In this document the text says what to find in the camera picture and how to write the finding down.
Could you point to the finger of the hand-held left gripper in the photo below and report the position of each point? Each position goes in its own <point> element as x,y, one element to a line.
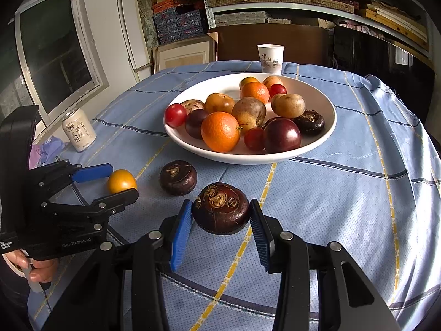
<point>117,198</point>
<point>93,173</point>

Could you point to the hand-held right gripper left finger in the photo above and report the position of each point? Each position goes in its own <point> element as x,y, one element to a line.
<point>181,238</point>

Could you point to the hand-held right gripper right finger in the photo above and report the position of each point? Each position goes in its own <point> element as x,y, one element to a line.
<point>260,241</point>

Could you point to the dark brown water chestnut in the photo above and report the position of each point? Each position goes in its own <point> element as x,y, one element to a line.
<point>310,122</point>
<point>220,210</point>
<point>177,178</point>

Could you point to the white oval plate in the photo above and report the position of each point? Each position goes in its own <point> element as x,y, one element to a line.
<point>303,151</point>

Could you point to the red tomato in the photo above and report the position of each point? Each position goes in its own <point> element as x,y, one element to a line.
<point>254,139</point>
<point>277,90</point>
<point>175,115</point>

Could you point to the dark purple passion fruit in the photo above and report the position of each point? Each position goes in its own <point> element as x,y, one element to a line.
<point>195,124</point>
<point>282,135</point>

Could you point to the orange mandarin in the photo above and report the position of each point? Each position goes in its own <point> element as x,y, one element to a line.
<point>254,91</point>
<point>220,132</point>

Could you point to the beige streaked round fruit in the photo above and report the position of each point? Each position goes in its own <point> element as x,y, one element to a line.
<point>193,105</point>

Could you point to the brown speckled round fruit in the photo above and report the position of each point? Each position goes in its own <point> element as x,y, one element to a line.
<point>248,112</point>

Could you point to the yellow-brown lumpy fruit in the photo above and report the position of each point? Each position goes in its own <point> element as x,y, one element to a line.
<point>288,105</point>

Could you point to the small tan fruit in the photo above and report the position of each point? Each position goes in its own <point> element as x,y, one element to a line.
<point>272,81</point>

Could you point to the person's left hand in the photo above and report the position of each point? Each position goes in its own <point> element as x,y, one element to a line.
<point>41,270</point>

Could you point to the pink cloth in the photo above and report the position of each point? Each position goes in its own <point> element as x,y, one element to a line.
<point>34,157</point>

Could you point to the cream drink can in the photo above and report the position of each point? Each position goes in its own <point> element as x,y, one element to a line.
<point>79,132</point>

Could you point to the blue checked tablecloth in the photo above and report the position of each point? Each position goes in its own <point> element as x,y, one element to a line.
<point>344,196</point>

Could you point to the long white strip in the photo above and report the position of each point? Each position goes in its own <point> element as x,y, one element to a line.
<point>125,34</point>

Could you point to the wooden framed panel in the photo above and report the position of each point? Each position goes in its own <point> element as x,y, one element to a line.
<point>182,55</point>

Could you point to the green marbled panel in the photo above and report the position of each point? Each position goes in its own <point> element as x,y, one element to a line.
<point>146,20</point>

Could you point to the stack of blue patterned boxes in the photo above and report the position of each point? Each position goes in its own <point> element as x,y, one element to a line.
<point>179,24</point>

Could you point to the white paper cup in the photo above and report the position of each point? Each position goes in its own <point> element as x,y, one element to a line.
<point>270,60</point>

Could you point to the brown wooden board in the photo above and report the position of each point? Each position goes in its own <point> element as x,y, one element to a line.
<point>241,44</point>

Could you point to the black glossy panel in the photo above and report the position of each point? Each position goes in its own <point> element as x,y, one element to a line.
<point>372,62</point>

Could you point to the dark window white frame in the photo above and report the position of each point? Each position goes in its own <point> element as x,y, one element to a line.
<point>51,51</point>

